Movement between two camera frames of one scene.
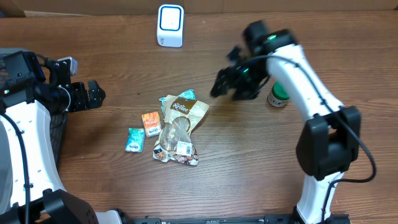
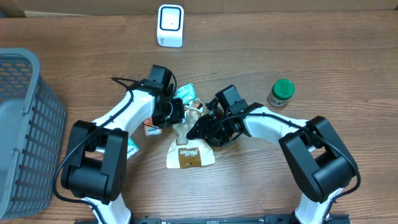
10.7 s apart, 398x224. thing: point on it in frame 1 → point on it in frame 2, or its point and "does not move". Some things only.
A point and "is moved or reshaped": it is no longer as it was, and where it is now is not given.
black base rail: x=265 y=219 does not move
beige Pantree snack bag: x=174 y=142 is moved or reshaped
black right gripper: x=227 y=81 → x=208 y=130
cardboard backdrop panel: x=48 y=8 does not move
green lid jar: x=278 y=96 does not move
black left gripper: x=83 y=102 → x=179 y=115
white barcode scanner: x=170 y=24 does not move
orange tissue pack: x=152 y=123 does not move
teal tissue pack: x=135 y=142 is moved or reshaped
